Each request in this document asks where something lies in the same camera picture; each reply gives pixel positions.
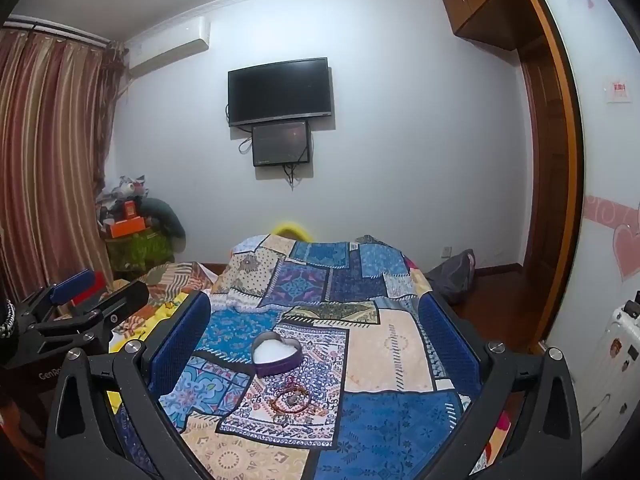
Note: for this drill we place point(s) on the wooden overhead cabinet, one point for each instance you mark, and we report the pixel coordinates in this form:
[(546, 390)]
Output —
[(480, 0)]

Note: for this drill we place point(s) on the white air conditioner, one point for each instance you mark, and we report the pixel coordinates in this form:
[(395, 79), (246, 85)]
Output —
[(167, 45)]

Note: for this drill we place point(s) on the purple heart-shaped tin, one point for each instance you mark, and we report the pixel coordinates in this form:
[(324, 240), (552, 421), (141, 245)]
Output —
[(275, 362)]

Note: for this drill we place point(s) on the orange floral quilt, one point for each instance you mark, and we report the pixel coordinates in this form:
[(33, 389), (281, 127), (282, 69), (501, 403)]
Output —
[(175, 275)]

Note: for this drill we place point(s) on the green patterned cloth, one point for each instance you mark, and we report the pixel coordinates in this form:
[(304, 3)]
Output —
[(137, 252)]

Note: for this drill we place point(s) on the pink heart wall decal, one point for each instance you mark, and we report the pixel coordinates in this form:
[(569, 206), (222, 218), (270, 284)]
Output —
[(627, 245)]

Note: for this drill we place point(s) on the black wall television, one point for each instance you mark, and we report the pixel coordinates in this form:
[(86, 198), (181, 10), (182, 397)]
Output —
[(277, 92)]

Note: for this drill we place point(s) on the patchwork printed blanket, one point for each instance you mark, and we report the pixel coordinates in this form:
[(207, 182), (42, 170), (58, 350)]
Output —
[(385, 310)]

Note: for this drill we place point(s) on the red white wall sticker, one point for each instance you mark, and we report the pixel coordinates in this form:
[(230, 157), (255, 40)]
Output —
[(617, 91)]

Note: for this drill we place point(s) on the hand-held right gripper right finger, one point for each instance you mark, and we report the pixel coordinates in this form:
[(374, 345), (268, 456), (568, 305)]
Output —
[(450, 345)]

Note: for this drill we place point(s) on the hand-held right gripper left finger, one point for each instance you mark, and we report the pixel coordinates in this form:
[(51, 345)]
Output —
[(180, 345)]

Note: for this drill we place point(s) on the orange box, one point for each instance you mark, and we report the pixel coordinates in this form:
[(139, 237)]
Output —
[(127, 227)]

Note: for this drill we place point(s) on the red box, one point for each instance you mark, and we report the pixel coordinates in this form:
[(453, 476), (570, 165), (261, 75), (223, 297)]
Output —
[(102, 280)]

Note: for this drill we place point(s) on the dark green plush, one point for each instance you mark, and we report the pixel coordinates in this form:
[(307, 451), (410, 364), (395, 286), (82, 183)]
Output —
[(167, 220)]

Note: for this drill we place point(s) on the yellow plastic object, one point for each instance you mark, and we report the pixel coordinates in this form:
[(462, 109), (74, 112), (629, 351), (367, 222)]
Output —
[(290, 229)]

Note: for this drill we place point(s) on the wooden door frame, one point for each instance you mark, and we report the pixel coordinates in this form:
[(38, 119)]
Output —
[(560, 160)]

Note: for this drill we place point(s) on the small black wall monitor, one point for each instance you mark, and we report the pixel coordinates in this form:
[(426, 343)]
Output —
[(280, 142)]

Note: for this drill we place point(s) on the pile of toys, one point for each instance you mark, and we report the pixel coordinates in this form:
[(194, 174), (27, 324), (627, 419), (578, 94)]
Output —
[(122, 195)]

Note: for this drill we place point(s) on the striped brown curtain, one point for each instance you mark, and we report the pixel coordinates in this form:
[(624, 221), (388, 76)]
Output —
[(45, 160)]

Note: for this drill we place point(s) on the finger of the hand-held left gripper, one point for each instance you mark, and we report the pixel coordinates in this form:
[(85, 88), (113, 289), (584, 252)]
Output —
[(75, 282), (117, 302)]

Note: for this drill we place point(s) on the dark bag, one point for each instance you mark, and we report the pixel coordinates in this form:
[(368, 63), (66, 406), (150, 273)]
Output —
[(450, 275)]

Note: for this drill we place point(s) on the yellow cloth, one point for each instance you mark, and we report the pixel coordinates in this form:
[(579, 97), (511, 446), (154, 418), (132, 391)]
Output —
[(170, 307)]

